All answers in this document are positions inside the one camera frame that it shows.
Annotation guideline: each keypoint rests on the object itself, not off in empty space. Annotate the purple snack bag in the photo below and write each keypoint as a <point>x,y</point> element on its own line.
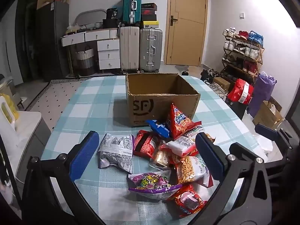
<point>152,182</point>

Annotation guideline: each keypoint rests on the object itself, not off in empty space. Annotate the plain black shoe box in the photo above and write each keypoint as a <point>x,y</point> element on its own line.
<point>148,17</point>

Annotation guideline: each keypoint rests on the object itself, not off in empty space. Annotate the tied plastic bag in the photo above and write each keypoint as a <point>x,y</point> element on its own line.
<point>71,29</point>

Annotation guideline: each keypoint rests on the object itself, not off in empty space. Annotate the clear pastry packet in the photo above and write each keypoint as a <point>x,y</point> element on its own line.
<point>161,159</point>

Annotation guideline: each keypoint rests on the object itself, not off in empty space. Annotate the blue snack packet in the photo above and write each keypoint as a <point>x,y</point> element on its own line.
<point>158,127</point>

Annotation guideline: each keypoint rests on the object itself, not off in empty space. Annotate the red shopping bag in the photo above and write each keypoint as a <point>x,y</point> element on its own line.
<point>241,91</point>

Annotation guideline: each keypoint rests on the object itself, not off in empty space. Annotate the white red-edged packet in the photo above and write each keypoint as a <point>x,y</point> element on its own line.
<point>181,145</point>

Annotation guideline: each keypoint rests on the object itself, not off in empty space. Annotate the silver snack bag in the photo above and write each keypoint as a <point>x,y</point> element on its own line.
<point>117,152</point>

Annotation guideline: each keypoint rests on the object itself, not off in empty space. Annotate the woven laundry basket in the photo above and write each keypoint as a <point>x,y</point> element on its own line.
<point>84,61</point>

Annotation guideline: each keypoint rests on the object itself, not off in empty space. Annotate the silver suitcase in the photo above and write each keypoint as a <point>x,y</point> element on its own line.
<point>150,49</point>

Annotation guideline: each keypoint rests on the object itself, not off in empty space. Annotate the beige dotted rug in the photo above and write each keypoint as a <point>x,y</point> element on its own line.
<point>58,98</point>

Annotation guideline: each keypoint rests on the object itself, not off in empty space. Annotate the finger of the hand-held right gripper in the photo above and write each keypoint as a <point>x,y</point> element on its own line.
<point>266,131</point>

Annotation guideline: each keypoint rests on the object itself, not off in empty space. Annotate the red packet with round window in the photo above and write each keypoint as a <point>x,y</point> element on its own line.
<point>187,201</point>

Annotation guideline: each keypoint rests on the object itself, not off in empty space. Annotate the small cardboard carton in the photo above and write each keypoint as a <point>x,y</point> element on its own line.
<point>222,83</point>

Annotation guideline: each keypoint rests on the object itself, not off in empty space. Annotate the black bucket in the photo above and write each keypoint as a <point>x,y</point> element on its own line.
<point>111,14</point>

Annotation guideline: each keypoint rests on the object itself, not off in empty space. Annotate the white side table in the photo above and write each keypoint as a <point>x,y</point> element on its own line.
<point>28,126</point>

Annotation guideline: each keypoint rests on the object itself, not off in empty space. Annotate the beige suitcase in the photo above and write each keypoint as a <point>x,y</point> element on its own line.
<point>129,49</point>

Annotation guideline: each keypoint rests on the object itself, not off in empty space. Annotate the teal suitcase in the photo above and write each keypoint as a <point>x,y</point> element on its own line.
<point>131,7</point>

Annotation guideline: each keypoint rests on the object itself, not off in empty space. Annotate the arched mirror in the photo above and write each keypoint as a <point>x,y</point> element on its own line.
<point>89,18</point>

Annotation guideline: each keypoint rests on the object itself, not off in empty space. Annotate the purple gift bag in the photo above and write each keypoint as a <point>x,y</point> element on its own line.
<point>262,93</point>

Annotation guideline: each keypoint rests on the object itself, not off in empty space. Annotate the grey refrigerator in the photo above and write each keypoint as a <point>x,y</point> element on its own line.
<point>61,39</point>

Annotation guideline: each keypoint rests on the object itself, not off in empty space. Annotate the rows of racked sneakers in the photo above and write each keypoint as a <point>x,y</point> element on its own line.
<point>254,37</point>

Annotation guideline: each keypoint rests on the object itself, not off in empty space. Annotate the red triangular chip bag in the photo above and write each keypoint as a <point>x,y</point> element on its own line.
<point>178,121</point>

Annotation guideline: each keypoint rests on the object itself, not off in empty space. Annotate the red packet with dark window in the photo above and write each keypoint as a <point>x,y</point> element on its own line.
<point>150,145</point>

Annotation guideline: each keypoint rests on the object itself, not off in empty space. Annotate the black storage bag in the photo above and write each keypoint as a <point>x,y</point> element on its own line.
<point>111,23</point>

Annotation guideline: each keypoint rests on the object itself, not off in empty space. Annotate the pile of loose shoes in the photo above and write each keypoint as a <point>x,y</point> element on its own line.
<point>211,77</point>

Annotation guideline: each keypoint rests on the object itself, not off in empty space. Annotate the black shoe box red stripe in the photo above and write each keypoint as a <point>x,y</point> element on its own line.
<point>148,5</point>

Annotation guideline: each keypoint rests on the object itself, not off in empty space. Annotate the noodle stick snack bag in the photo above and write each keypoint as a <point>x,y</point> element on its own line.
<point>189,171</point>

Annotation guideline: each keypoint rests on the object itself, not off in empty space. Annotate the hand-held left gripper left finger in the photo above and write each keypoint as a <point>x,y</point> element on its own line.
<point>84,154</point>

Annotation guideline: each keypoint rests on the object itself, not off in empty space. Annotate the grey door mat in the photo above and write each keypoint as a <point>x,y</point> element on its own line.
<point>187,68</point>

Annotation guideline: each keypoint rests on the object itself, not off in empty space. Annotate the white plastic sheet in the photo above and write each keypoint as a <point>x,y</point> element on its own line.
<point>264,145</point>

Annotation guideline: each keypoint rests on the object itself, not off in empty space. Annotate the wooden shoe rack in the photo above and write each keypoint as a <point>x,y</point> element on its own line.
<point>259,58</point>

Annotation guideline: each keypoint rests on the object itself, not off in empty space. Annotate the white dresser with drawers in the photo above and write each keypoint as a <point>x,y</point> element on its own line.
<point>107,54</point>

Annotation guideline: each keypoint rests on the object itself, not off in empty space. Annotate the brown cardboard box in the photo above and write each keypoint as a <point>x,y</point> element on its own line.
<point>164,107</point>

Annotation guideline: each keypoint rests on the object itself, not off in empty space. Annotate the dark tall wardrobe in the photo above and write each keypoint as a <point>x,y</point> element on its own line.
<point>25,39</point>

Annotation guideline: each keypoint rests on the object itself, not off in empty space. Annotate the wooden door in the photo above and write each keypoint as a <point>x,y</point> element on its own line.
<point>185,28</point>

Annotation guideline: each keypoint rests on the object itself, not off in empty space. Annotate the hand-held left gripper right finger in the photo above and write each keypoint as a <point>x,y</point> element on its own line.
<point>211,157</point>

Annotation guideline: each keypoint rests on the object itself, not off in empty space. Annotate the yellow black shoe box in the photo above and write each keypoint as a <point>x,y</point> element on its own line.
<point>151,24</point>

